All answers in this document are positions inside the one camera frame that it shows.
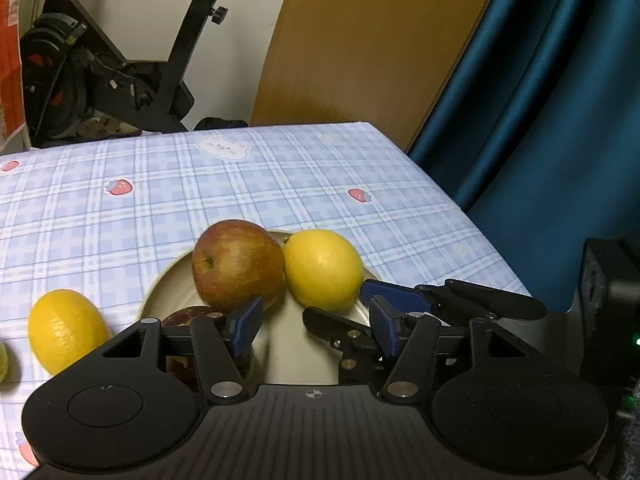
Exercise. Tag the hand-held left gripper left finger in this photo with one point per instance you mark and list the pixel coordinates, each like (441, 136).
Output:
(247, 329)

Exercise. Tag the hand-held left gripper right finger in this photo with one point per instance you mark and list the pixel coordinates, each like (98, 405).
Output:
(385, 332)

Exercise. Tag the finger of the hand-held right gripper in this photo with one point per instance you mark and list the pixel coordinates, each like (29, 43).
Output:
(400, 294)
(330, 327)

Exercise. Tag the cream round plate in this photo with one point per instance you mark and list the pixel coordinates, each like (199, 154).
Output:
(295, 350)

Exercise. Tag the yellow lemon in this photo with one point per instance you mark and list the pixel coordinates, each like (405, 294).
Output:
(65, 330)
(322, 270)

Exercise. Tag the dark purple mangosteen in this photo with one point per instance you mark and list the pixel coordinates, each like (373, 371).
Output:
(182, 316)

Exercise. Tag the red apple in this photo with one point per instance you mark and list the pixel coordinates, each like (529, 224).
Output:
(235, 260)

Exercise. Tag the blue checked tablecloth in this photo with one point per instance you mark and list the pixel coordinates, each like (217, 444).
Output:
(250, 185)

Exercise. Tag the blue curtain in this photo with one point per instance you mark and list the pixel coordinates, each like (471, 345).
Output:
(550, 110)

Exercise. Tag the black shoe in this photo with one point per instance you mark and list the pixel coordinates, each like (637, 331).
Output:
(220, 123)

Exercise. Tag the pale slippers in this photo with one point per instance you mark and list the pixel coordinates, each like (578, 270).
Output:
(107, 127)

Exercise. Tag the wooden board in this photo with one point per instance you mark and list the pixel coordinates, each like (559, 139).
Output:
(360, 50)

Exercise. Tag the black exercise bike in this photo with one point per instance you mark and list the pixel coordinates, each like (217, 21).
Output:
(150, 85)

